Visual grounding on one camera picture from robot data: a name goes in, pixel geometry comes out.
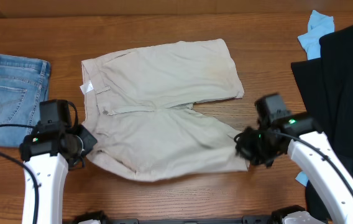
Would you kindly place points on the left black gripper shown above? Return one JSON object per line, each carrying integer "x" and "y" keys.
{"x": 89, "y": 140}

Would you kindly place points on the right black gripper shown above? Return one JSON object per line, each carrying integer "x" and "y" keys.
{"x": 245, "y": 151}

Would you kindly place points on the beige khaki shorts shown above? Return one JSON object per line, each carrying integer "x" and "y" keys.
{"x": 139, "y": 106}

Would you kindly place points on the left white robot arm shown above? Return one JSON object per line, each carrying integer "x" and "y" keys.
{"x": 47, "y": 158}

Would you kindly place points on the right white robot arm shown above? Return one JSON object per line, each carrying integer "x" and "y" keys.
{"x": 300, "y": 137}

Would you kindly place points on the folded blue denim jeans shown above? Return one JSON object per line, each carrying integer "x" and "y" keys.
{"x": 24, "y": 83}

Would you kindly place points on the black garment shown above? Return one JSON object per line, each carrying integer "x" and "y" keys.
{"x": 326, "y": 88}

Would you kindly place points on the light blue cloth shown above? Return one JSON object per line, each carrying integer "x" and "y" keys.
{"x": 316, "y": 34}

